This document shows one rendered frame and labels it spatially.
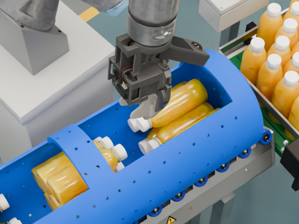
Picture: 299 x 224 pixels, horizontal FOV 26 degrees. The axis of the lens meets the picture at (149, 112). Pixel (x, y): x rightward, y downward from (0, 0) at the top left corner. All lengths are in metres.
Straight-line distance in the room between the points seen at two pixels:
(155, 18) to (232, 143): 0.70
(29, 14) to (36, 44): 0.08
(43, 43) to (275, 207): 1.48
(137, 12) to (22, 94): 0.77
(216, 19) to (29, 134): 0.65
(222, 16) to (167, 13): 0.97
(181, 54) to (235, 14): 0.92
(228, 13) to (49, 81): 0.58
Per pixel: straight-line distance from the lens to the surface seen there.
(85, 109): 1.85
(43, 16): 1.60
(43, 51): 1.67
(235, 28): 2.09
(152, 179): 1.50
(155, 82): 1.05
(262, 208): 2.79
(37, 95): 1.67
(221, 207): 2.12
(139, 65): 1.03
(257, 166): 1.88
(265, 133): 1.81
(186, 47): 1.07
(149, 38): 0.98
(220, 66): 1.60
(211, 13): 1.95
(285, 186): 2.85
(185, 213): 1.79
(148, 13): 0.95
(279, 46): 1.85
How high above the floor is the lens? 2.51
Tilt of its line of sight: 57 degrees down
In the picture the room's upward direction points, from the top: straight up
